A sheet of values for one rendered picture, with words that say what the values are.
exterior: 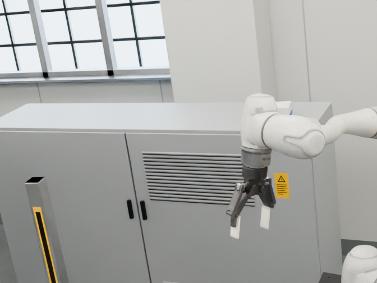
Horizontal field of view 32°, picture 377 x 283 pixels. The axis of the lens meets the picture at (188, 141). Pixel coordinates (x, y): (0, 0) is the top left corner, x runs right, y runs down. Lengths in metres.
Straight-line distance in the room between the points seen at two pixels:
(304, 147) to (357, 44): 2.80
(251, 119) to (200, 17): 2.63
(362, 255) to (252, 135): 0.81
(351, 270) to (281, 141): 0.86
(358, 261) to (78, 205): 2.16
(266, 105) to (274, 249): 1.92
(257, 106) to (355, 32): 2.67
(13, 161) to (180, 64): 1.30
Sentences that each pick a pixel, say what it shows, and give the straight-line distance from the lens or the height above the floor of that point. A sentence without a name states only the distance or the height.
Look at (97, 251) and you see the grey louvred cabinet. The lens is 4.29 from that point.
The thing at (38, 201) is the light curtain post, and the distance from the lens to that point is 2.57.
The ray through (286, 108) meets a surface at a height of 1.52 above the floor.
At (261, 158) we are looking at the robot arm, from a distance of 1.94.
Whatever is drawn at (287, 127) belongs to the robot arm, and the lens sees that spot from 1.80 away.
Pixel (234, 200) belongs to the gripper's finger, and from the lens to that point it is 1.95.
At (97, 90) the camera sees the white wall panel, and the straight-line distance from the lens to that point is 5.37.
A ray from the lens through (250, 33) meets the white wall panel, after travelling 4.37.
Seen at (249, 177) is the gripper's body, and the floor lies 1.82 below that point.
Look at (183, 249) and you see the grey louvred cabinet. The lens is 3.96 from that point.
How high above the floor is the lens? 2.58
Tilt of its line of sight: 19 degrees down
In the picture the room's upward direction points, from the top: 8 degrees counter-clockwise
